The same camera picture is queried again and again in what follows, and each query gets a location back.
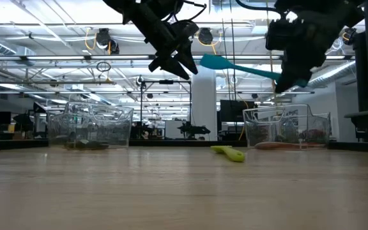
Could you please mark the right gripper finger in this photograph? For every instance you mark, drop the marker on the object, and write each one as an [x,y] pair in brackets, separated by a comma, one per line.
[294,75]

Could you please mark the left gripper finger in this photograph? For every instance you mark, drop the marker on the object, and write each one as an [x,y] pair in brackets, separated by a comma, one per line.
[188,59]
[172,68]

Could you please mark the blue silicone spoon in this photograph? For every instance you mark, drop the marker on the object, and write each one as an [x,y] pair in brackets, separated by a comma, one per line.
[216,62]

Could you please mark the red silicone spoon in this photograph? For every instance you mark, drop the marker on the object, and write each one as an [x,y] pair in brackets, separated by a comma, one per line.
[311,144]

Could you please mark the green silicone spoon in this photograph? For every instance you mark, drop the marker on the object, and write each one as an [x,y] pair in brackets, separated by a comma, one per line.
[232,155]

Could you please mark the black distant robot arm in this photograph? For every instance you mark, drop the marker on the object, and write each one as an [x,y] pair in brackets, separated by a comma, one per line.
[192,129]

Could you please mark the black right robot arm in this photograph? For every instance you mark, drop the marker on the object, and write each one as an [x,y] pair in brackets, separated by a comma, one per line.
[331,12]

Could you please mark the white building pillar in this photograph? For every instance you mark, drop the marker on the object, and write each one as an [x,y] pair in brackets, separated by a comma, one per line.
[204,105]

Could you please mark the clear plastic bin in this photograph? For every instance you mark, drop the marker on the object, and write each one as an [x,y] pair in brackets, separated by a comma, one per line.
[91,127]
[286,124]

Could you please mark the black flat-screen monitor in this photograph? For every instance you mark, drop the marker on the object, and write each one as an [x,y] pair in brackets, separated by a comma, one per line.
[236,111]

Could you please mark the grey computer cart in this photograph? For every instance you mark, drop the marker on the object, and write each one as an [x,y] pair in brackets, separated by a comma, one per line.
[366,116]

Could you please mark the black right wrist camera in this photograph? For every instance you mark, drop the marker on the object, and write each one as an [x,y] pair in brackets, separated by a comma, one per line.
[275,35]

